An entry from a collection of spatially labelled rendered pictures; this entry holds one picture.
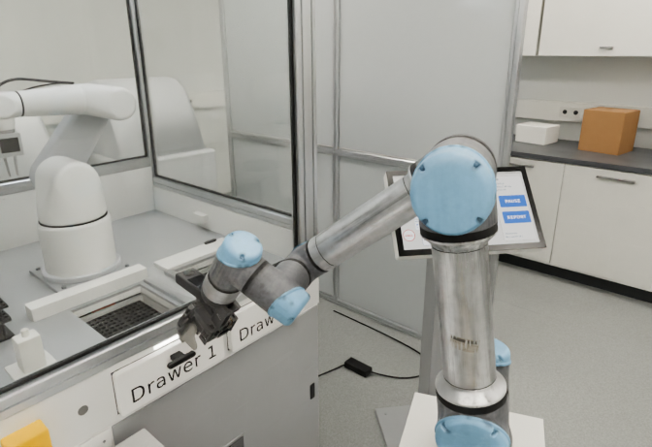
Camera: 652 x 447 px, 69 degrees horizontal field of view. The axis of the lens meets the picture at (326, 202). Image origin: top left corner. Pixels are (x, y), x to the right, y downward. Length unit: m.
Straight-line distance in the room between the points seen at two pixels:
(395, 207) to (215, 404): 0.84
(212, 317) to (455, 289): 0.51
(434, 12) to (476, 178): 1.86
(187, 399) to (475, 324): 0.84
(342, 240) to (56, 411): 0.68
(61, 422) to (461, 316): 0.85
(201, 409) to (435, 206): 0.96
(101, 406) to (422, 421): 0.71
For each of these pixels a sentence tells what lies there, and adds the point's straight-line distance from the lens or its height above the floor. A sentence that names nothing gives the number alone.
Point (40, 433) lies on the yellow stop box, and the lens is 1.15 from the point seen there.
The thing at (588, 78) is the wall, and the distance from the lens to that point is 4.26.
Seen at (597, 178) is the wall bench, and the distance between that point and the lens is 3.60.
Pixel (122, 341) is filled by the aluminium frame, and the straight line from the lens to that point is 1.20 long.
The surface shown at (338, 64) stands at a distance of 2.79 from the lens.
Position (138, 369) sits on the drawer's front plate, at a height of 0.92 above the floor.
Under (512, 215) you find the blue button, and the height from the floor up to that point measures 1.05.
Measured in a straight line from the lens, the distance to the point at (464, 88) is 2.40.
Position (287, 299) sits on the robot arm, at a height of 1.18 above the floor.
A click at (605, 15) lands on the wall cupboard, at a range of 3.88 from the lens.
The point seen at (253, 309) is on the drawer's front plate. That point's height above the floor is 0.91.
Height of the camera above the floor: 1.61
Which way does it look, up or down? 18 degrees down
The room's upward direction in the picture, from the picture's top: straight up
